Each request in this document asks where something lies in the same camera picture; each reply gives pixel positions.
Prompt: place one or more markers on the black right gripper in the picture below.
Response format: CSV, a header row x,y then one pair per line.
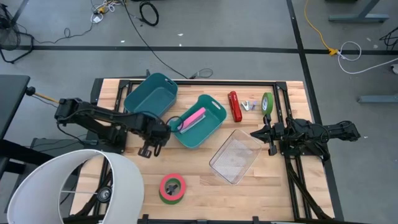
x,y
275,133

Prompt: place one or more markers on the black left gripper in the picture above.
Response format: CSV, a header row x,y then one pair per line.
x,y
157,132

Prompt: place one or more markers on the silver staple remover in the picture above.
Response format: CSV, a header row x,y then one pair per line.
x,y
245,106

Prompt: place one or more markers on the pink tape roll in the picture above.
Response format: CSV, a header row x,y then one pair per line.
x,y
173,176

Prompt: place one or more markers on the red stapler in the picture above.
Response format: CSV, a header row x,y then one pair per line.
x,y
235,109

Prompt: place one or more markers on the pink stapler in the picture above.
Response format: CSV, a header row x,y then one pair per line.
x,y
192,119

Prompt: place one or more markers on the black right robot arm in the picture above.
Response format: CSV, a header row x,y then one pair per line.
x,y
311,130

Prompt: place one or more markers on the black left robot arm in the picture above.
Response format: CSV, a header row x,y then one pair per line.
x,y
102,116

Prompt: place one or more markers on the clear plastic bin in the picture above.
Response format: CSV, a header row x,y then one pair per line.
x,y
233,158

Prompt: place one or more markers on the white lamp shade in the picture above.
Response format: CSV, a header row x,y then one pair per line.
x,y
127,186

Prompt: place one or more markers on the dark teal plastic bin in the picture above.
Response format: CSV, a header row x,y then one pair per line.
x,y
149,99

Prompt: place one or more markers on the light teal plastic bin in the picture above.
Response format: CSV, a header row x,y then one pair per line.
x,y
208,130

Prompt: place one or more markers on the grey straight desk foot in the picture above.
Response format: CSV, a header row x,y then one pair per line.
x,y
379,99

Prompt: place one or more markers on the black desk leg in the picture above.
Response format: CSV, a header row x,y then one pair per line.
x,y
21,152

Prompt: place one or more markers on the wooden stick black knob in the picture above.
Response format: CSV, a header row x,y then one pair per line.
x,y
30,91

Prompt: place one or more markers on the white power adapter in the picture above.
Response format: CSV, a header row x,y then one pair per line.
x,y
97,19

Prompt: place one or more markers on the white rounded object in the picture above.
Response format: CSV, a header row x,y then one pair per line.
x,y
395,69

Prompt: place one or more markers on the black desk top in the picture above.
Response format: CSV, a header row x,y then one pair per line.
x,y
11,99

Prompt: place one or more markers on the grey T-shaped desk foot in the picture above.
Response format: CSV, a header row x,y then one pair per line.
x,y
357,18

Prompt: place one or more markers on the black floor fan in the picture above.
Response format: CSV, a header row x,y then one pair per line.
x,y
6,28

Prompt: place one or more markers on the black aluminium table frame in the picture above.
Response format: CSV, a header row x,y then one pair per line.
x,y
202,82

